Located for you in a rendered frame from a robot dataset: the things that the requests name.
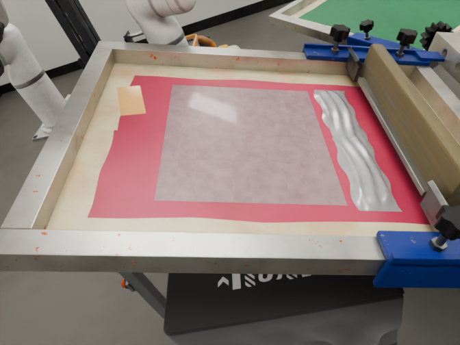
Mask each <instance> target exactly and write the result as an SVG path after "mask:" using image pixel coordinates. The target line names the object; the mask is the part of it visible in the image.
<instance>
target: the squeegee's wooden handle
mask: <svg viewBox="0 0 460 345"><path fill-rule="evenodd" d="M359 76H360V77H364V78H365V80H366V81H367V83H368V85H369V86H370V88H371V90H372V91H373V93H374V95H375V97H376V98H377V100H378V102H379V103H380V105H381V107H382V108H383V110H384V112H385V113H386V115H387V117H388V118H389V120H390V122H391V124H392V125H393V127H394V129H395V130H396V132H397V134H398V135H399V137H400V139H401V140H402V142H403V144H404V145H405V147H406V149H407V150H408V152H409V154H410V156H411V157H412V159H413V161H414V162H415V164H416V166H417V167H418V169H419V171H420V172H421V174H422V176H423V177H424V179H425V181H426V182H429V181H431V180H433V181H434V182H435V184H436V186H437V187H438V188H439V191H440V192H441V194H442V195H443V197H444V198H445V200H446V202H447V204H448V205H449V206H451V207H454V206H456V205H460V145H459V144H458V142H457V141H456V140H455V139H454V138H453V136H452V135H451V133H450V132H449V130H447V128H446V127H445V126H444V124H443V123H442V121H441V120H440V119H439V118H438V116H437V115H436V114H435V112H434V111H433V110H432V109H431V107H430V106H429V104H428V103H427V102H426V101H425V100H424V98H423V97H422V95H421V94H420V93H419V92H418V90H417V89H416V87H415V86H414V85H413V84H412V82H411V81H410V80H409V78H408V77H407V76H406V74H405V73H404V72H403V70H402V69H401V68H400V67H399V65H398V64H397V63H396V61H395V60H394V59H393V57H392V56H391V55H390V54H389V52H388V51H387V49H386V48H385V47H384V46H383V45H382V44H372V45H370V48H369V50H368V53H367V56H366V58H365V61H364V63H363V66H362V68H361V72H360V74H359ZM427 184H428V183H427ZM428 186H429V185H428ZM429 187H430V186H429Z"/></svg>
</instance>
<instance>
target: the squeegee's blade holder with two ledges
mask: <svg viewBox="0 0 460 345"><path fill-rule="evenodd" d="M357 82H358V83H359V85H360V87H361V89H362V90H363V93H364V94H365V96H366V98H367V100H368V101H369V103H370V105H371V106H372V109H373V110H374V112H375V114H376V116H377V118H378V119H379V121H380V123H381V124H382V126H383V128H384V130H385V132H386V134H387V136H388V137H389V139H390V141H391V143H392V144H393V146H394V148H395V149H396V152H397V154H398V155H399V157H400V159H401V160H402V162H403V164H404V166H405V168H406V169H407V172H408V173H409V175H410V177H411V178H412V180H413V182H414V184H415V185H416V188H417V189H418V191H419V193H420V195H421V196H425V195H426V193H427V192H428V191H429V189H430V188H429V186H428V184H427V182H426V181H425V179H424V177H423V176H422V174H421V172H420V171H419V169H418V167H417V166H416V164H415V162H414V161H413V159H412V157H411V156H410V154H409V152H408V150H407V149H406V147H405V145H404V144H403V142H402V140H401V139H400V137H399V135H398V134H397V132H396V130H395V129H394V127H393V125H392V124H391V122H390V120H389V118H388V117H387V115H386V113H385V112H384V110H383V108H382V107H381V105H380V103H379V102H378V100H377V98H376V97H375V95H374V93H373V91H372V90H371V88H370V86H369V85H368V83H367V81H366V80H365V78H364V77H359V78H358V80H357Z"/></svg>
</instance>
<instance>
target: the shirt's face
mask: <svg viewBox="0 0 460 345"><path fill-rule="evenodd" d="M375 276H376V275H329V274H315V275H311V276H307V277H300V278H295V279H288V280H284V281H277V282H274V283H267V284H262V285H255V286H251V287H244V288H240V289H236V290H229V291H225V292H218V293H217V280H216V274H213V273H170V280H169V288H168V301H167V309H166V322H165V329H166V330H167V331H169V332H171V331H179V330H184V329H191V328H196V327H204V326H208V325H213V324H220V323H225V322H232V321H236V320H244V319H249V318H256V317H261V316H269V315H273V314H281V313H285V312H290V311H298V310H302V309H310V308H314V307H321V306H326V305H334V304H338V303H346V302H351V301H358V300H363V299H367V298H375V297H380V296H387V295H392V294H400V293H402V294H404V293H405V292H404V290H403V288H402V287H374V285H373V282H372V281H373V280H374V278H375Z"/></svg>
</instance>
